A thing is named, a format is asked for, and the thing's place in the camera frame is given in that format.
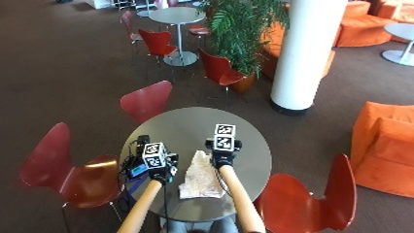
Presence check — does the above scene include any person's left hand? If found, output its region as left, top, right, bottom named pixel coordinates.
left=145, top=151, right=179, bottom=185

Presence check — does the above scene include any person's right hand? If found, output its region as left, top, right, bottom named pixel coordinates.
left=203, top=137, right=243, bottom=169

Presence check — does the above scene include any white marker cube on left glove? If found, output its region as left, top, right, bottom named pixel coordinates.
left=141, top=141, right=167, bottom=170

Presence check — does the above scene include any white marker cube on glove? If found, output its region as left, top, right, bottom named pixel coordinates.
left=211, top=123, right=238, bottom=152
left=141, top=141, right=167, bottom=170

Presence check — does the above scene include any white marker cube on right glove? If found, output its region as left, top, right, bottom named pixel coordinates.
left=211, top=123, right=238, bottom=152

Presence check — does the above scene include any black electronic device with screen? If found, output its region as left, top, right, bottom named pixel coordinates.
left=119, top=134, right=153, bottom=182

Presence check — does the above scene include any crumpled white cloth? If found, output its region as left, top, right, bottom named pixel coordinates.
left=177, top=150, right=226, bottom=200

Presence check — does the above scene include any the person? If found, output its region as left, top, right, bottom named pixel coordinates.
left=165, top=216, right=239, bottom=233

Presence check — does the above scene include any red wooden chair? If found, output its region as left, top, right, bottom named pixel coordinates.
left=253, top=152, right=358, bottom=233
left=118, top=10, right=143, bottom=59
left=118, top=80, right=173, bottom=125
left=20, top=121, right=125, bottom=233
left=197, top=47, right=247, bottom=108
left=137, top=28, right=179, bottom=76
left=187, top=24, right=211, bottom=50

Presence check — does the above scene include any brown plant pot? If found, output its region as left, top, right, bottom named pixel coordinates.
left=227, top=71, right=258, bottom=95

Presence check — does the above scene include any orange sofa bench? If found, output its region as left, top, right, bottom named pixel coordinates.
left=257, top=20, right=336, bottom=82

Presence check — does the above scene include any white round column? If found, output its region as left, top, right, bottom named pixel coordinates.
left=269, top=0, right=348, bottom=117

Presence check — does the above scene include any orange armchair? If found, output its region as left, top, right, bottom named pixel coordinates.
left=348, top=100, right=414, bottom=199

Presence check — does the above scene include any green potted plant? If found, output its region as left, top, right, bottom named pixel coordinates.
left=198, top=0, right=291, bottom=79

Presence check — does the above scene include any orange round pouf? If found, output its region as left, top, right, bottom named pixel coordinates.
left=334, top=0, right=399, bottom=49

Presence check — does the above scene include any round grey pedestal table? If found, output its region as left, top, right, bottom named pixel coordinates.
left=380, top=22, right=414, bottom=68
left=147, top=6, right=207, bottom=67

